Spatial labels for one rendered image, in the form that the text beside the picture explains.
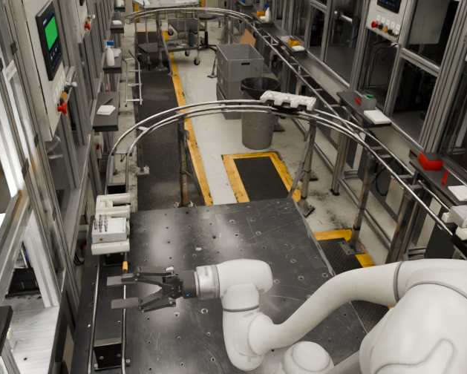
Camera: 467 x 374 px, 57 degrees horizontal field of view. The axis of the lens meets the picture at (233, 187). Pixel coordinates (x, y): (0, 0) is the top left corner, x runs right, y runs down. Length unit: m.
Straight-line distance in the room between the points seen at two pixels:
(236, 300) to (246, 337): 0.09
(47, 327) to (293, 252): 1.07
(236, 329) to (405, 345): 0.57
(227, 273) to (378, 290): 0.42
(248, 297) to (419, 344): 0.57
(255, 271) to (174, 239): 0.92
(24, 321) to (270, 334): 0.77
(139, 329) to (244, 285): 0.63
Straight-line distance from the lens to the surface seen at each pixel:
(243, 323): 1.19
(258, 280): 1.19
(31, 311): 1.55
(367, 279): 0.96
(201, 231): 2.09
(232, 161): 4.01
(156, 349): 1.65
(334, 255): 3.07
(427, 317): 0.77
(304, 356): 1.30
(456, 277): 0.86
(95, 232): 1.75
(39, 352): 1.44
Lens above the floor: 2.00
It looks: 33 degrees down
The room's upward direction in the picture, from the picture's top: 2 degrees clockwise
